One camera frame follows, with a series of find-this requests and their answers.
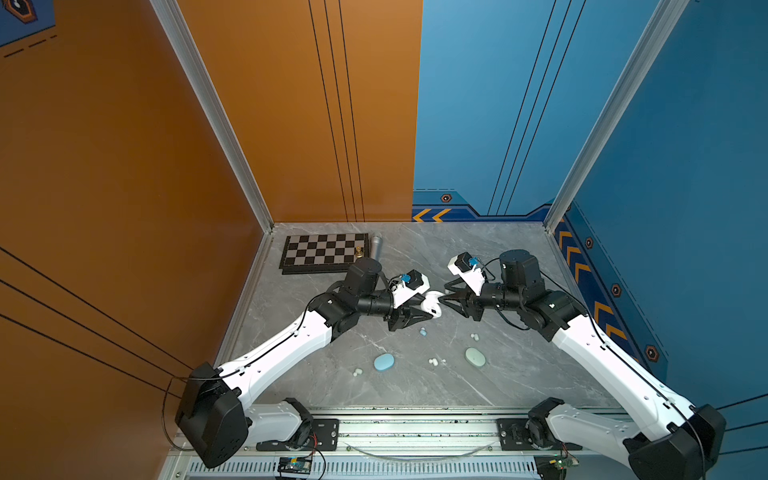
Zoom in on green earbud charging case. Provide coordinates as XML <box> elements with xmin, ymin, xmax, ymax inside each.
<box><xmin>464</xmin><ymin>347</ymin><xmax>487</xmax><ymax>368</ymax></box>

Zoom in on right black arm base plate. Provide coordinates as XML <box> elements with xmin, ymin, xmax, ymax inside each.
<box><xmin>495</xmin><ymin>417</ymin><xmax>562</xmax><ymax>452</ymax></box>

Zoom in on green circuit board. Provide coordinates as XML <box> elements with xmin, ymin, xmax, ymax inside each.
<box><xmin>549</xmin><ymin>456</ymin><xmax>580</xmax><ymax>470</ymax></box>
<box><xmin>276</xmin><ymin>456</ymin><xmax>313</xmax><ymax>480</ymax></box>

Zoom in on blue earbud charging case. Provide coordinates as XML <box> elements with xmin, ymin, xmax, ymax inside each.
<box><xmin>373</xmin><ymin>353</ymin><xmax>395</xmax><ymax>372</ymax></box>

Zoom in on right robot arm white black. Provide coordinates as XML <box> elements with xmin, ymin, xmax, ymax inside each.
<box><xmin>440</xmin><ymin>249</ymin><xmax>726</xmax><ymax>479</ymax></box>

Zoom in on white earbud charging case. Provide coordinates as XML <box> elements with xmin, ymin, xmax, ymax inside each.
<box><xmin>419</xmin><ymin>290</ymin><xmax>444</xmax><ymax>318</ymax></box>

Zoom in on aluminium corner post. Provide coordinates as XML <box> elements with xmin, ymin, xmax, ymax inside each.
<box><xmin>543</xmin><ymin>0</ymin><xmax>689</xmax><ymax>234</ymax></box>
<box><xmin>150</xmin><ymin>0</ymin><xmax>274</xmax><ymax>234</ymax></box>

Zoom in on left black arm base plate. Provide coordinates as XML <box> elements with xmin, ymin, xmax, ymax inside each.
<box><xmin>256</xmin><ymin>418</ymin><xmax>340</xmax><ymax>452</ymax></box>

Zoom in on aluminium front rail frame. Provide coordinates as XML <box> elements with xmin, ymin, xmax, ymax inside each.
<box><xmin>159</xmin><ymin>407</ymin><xmax>635</xmax><ymax>479</ymax></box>

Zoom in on silver microphone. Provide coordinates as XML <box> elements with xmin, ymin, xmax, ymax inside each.
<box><xmin>369</xmin><ymin>234</ymin><xmax>383</xmax><ymax>261</ymax></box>

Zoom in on left aluminium corner post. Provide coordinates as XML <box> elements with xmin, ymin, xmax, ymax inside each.
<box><xmin>150</xmin><ymin>0</ymin><xmax>274</xmax><ymax>234</ymax></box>

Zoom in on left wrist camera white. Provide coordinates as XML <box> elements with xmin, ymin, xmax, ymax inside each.
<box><xmin>390</xmin><ymin>270</ymin><xmax>430</xmax><ymax>309</ymax></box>

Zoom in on right aluminium corner post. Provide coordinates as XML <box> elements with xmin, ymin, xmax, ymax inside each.
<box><xmin>543</xmin><ymin>0</ymin><xmax>689</xmax><ymax>234</ymax></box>

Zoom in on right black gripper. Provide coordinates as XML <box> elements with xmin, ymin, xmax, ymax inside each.
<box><xmin>437</xmin><ymin>276</ymin><xmax>524</xmax><ymax>322</ymax></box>

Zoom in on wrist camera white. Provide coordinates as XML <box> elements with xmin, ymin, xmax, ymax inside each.
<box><xmin>390</xmin><ymin>270</ymin><xmax>430</xmax><ymax>309</ymax></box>
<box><xmin>448</xmin><ymin>252</ymin><xmax>486</xmax><ymax>295</ymax></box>

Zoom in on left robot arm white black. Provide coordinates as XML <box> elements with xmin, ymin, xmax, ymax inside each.
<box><xmin>175</xmin><ymin>257</ymin><xmax>441</xmax><ymax>468</ymax></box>

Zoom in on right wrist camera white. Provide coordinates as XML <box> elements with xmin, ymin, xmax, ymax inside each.
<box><xmin>448</xmin><ymin>252</ymin><xmax>486</xmax><ymax>295</ymax></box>

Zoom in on black white chessboard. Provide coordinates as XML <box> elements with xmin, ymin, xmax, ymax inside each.
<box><xmin>279</xmin><ymin>233</ymin><xmax>369</xmax><ymax>275</ymax></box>

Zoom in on left green circuit board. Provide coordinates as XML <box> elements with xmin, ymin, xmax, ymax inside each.
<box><xmin>276</xmin><ymin>456</ymin><xmax>313</xmax><ymax>480</ymax></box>

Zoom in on right green circuit board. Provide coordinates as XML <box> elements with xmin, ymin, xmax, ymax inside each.
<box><xmin>549</xmin><ymin>456</ymin><xmax>580</xmax><ymax>470</ymax></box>

